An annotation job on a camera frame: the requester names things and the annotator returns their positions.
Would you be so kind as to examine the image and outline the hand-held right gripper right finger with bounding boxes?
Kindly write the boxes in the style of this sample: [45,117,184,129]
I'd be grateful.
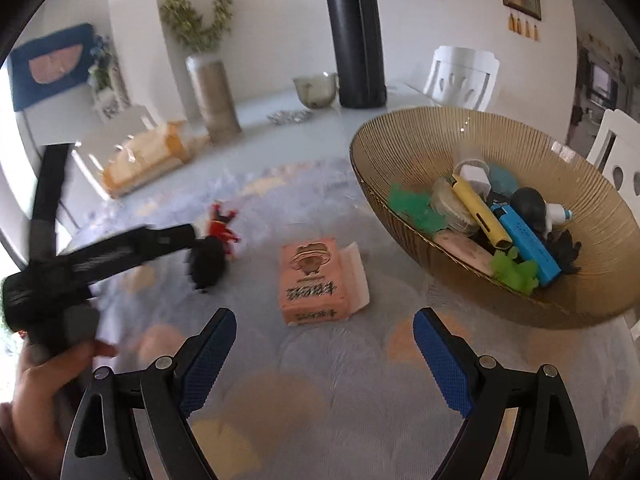
[412,308,596,480]

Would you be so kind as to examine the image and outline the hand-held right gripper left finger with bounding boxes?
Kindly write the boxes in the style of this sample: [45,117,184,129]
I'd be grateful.
[60,308,237,480]

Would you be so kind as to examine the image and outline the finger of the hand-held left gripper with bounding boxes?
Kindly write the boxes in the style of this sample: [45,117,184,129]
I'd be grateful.
[55,223,197,286]

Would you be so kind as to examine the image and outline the pale pink block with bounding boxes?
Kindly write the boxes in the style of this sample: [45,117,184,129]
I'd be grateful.
[432,230,496,277]

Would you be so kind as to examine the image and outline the light green toy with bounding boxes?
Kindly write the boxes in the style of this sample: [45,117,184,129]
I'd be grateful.
[492,249,542,295]

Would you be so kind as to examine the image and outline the orange tissue packet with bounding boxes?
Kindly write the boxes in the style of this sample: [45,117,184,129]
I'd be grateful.
[279,236,371,326]

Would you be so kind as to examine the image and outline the blue rectangular case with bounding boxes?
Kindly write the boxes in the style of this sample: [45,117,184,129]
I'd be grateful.
[490,200,562,288]

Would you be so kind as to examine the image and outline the yellow marker tube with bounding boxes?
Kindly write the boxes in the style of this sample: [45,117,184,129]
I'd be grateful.
[451,174,513,251]

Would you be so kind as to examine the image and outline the teal green toy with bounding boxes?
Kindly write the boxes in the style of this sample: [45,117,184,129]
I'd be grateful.
[389,184,448,235]

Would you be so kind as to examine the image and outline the clear round container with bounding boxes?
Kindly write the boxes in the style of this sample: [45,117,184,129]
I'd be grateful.
[430,177,483,233]

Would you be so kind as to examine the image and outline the white charger plug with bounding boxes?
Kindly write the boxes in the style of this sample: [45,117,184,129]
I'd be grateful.
[454,157,493,196]

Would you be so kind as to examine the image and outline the amber ribbed glass bowl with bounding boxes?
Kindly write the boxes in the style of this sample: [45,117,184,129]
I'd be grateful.
[349,106,637,330]

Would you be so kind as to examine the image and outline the person's left forearm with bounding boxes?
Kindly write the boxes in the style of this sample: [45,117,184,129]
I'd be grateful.
[0,402,61,480]

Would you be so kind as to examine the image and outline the person's left hand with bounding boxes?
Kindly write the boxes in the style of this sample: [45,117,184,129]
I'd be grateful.
[12,341,118,466]

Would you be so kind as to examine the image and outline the red figure toy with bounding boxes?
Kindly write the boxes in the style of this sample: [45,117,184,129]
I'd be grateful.
[207,201,241,261]

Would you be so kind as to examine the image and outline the fan pattern tablecloth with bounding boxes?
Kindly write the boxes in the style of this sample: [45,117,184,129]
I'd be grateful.
[65,157,640,480]

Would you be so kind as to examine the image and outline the white shelf with flowers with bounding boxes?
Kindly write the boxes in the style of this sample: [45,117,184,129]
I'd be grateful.
[87,35,131,121]

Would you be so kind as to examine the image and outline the black ball white bottle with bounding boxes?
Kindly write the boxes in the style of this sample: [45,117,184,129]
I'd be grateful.
[510,187,573,236]

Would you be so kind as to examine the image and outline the dark brown object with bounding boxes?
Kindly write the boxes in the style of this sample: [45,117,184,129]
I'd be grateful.
[590,425,640,480]

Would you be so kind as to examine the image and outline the teal blue toy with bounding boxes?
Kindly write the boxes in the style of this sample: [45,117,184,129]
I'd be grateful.
[487,164,523,196]

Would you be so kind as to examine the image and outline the small glass tray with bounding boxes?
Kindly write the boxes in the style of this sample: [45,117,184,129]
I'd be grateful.
[266,110,315,126]

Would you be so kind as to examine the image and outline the green plant sprigs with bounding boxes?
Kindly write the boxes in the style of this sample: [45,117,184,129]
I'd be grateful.
[160,0,236,56]

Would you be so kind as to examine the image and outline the small grey bowl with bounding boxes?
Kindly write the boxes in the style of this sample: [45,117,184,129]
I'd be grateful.
[292,72,340,109]

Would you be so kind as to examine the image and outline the black thermos flask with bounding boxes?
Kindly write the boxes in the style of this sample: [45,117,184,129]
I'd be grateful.
[322,0,388,109]

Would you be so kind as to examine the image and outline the hanging yellow ornaments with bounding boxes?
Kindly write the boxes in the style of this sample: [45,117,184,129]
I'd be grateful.
[507,14,541,42]

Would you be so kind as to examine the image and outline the blue wall hanging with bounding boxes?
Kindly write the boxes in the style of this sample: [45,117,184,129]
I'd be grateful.
[10,22,98,112]

